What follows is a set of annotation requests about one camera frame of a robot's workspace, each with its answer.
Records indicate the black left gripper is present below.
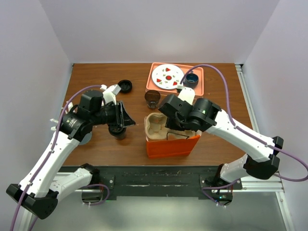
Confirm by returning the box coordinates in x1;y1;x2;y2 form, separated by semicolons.
91;100;136;128

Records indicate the orange paper bag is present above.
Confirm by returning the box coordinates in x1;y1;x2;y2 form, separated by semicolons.
145;131;202;159

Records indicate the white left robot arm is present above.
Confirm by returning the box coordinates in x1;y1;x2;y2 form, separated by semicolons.
6;90;136;219

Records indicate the dark blue ceramic mug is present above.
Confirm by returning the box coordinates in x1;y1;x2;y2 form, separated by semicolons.
183;71;199;89

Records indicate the light blue straw cup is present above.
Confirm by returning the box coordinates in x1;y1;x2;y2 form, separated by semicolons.
79;132;92;145

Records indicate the white watermelon pattern plate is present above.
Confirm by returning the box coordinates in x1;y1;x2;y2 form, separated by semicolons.
151;64;184;90

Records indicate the pink serving tray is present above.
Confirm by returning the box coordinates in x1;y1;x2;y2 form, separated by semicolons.
145;62;205;97

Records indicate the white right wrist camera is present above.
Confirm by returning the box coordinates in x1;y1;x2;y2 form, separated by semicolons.
177;86;195;105

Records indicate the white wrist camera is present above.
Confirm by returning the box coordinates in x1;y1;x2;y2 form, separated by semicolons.
100;84;121;105
177;86;195;105

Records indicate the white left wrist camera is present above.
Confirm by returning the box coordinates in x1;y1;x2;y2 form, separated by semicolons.
100;84;121;105

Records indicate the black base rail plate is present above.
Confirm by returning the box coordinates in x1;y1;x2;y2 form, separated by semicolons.
71;165;243;202

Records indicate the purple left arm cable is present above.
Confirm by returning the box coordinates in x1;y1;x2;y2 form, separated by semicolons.
9;84;111;231

